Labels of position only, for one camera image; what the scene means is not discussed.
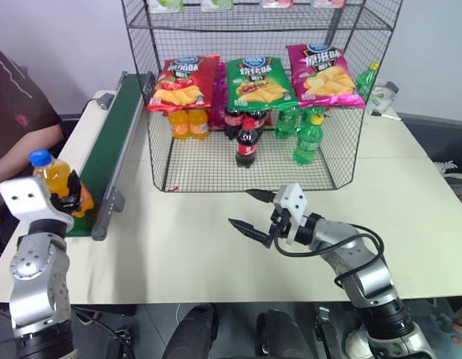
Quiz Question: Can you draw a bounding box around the magenta snack bag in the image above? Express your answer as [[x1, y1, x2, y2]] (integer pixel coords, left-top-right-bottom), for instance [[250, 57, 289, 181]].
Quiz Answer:
[[209, 61, 228, 131]]

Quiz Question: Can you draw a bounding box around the white marker pen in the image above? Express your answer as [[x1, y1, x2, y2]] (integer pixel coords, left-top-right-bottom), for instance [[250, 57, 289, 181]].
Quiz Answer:
[[369, 109, 402, 122]]

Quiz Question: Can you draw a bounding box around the red chips bag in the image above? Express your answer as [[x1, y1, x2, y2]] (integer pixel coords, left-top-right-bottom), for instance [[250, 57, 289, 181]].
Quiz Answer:
[[146, 55, 221, 114]]

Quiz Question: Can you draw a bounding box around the dark office chair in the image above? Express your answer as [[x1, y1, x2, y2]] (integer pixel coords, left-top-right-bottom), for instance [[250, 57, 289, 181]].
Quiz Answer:
[[397, 111, 462, 197]]

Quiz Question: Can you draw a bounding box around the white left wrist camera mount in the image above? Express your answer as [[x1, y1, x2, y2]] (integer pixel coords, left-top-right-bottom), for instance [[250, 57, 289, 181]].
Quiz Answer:
[[0, 176, 75, 230]]

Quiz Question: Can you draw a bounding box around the black wire mesh rack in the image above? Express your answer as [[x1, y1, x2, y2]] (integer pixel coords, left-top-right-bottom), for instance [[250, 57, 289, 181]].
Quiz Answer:
[[120, 0, 404, 194]]

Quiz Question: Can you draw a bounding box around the person in dark shirt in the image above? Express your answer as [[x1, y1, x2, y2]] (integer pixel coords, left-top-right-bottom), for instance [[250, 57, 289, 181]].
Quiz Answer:
[[0, 43, 64, 165]]

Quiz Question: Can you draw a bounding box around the green chips bag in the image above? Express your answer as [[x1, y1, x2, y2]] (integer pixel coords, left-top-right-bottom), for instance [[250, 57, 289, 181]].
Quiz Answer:
[[224, 56, 301, 111]]

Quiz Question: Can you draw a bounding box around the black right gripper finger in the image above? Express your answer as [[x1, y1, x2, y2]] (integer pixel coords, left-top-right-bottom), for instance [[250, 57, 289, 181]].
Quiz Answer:
[[245, 188, 280, 206], [227, 218, 274, 248]]

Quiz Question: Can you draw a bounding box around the dark rounded shape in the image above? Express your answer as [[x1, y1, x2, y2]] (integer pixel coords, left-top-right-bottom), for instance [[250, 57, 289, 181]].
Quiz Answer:
[[256, 309, 315, 359], [162, 303, 220, 359]]

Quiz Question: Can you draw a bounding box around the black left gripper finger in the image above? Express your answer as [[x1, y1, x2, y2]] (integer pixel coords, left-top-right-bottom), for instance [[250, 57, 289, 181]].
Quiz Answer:
[[67, 170, 84, 201]]

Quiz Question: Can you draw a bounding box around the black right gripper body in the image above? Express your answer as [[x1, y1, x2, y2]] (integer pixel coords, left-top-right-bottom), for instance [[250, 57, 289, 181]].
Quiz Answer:
[[266, 207, 292, 250]]

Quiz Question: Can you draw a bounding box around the cola bottle red label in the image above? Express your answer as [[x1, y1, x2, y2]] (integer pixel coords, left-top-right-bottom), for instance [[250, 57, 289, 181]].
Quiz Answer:
[[235, 116, 260, 168], [224, 106, 247, 141], [249, 108, 271, 132]]

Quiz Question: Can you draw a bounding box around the orange soda bottle blue cap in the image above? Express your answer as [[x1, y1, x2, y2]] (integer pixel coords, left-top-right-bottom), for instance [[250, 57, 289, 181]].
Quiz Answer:
[[28, 149, 96, 220]]

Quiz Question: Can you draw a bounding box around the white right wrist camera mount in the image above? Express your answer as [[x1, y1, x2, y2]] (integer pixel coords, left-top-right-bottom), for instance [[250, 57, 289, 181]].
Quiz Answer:
[[272, 182, 309, 246]]

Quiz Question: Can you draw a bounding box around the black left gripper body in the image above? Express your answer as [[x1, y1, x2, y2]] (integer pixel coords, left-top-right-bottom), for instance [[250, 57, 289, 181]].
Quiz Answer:
[[50, 192, 84, 218]]

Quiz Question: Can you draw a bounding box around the green snack box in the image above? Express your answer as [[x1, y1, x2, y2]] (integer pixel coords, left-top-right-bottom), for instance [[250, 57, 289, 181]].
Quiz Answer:
[[147, 0, 185, 13], [200, 0, 234, 12]]

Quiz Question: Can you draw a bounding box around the green conveyor belt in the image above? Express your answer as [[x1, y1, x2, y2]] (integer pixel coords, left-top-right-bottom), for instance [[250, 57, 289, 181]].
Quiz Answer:
[[65, 71, 154, 241]]

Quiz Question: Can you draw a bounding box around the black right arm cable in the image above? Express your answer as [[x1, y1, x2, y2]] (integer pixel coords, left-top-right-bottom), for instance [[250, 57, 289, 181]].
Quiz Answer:
[[273, 223, 386, 287]]

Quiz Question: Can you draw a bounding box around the green soda bottle yellow cap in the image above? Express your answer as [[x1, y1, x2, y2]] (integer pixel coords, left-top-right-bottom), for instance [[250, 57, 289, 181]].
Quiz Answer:
[[293, 113, 326, 166], [355, 61, 381, 102]]

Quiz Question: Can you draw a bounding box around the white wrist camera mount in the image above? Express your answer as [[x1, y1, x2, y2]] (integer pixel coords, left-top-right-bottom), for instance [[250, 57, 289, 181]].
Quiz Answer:
[[0, 176, 75, 230], [272, 182, 309, 246]]

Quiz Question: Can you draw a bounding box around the purple chips bag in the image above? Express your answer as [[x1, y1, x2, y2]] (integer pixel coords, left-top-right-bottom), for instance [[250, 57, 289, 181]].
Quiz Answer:
[[286, 43, 366, 109]]

